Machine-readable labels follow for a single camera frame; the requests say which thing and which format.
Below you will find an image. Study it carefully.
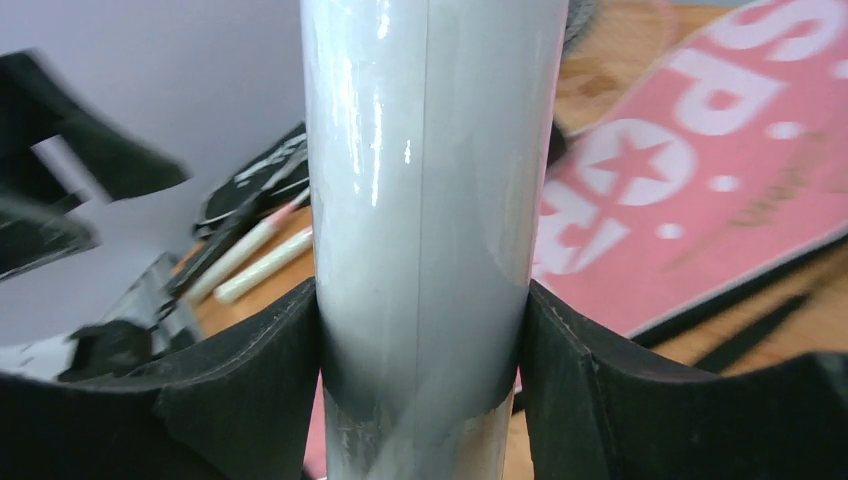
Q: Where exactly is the white shuttlecock tube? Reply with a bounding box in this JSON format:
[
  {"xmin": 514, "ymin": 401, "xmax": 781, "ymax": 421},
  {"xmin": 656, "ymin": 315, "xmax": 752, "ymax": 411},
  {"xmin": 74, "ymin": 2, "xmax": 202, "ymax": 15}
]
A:
[{"xmin": 301, "ymin": 0, "xmax": 568, "ymax": 479}]

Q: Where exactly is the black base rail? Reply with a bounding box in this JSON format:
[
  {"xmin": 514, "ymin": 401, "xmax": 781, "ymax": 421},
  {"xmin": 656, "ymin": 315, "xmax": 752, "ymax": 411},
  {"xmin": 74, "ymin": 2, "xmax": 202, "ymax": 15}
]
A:
[{"xmin": 57, "ymin": 253, "xmax": 206, "ymax": 382}]

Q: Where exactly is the pink racket cover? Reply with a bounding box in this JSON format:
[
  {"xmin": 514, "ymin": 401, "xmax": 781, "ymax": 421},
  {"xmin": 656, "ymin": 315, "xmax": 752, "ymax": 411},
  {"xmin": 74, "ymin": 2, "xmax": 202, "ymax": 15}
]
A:
[{"xmin": 304, "ymin": 0, "xmax": 848, "ymax": 480}]

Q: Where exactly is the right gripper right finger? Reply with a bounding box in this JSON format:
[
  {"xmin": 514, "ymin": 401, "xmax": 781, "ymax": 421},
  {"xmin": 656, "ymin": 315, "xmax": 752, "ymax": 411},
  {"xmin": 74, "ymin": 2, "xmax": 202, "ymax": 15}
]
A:
[{"xmin": 520, "ymin": 284, "xmax": 847, "ymax": 479}]

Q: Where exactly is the black racket cover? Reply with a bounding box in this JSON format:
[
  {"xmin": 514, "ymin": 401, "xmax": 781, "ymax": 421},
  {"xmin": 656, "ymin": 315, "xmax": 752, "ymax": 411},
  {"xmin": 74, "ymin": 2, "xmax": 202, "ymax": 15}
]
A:
[{"xmin": 193, "ymin": 121, "xmax": 309, "ymax": 239}]

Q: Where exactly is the pink racket right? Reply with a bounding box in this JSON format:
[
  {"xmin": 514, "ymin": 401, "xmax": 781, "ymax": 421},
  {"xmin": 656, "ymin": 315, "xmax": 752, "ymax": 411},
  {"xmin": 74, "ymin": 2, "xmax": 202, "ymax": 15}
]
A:
[{"xmin": 214, "ymin": 227, "xmax": 313, "ymax": 304}]

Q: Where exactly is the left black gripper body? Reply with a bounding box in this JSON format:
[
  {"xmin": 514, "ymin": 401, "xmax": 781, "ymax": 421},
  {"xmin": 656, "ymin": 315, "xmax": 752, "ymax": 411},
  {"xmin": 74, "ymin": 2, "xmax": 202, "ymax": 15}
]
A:
[{"xmin": 1, "ymin": 50, "xmax": 189, "ymax": 279}]

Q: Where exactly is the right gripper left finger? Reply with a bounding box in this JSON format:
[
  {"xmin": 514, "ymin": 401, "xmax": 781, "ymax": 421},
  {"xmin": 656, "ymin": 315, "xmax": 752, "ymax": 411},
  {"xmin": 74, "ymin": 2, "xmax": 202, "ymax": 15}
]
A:
[{"xmin": 1, "ymin": 279, "xmax": 321, "ymax": 479}]

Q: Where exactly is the pink racket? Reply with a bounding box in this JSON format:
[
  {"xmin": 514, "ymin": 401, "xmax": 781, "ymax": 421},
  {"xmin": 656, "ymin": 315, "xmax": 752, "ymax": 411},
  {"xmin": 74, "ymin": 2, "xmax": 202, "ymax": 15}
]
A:
[
  {"xmin": 184, "ymin": 187, "xmax": 310, "ymax": 303},
  {"xmin": 214, "ymin": 227, "xmax": 313, "ymax": 304}
]

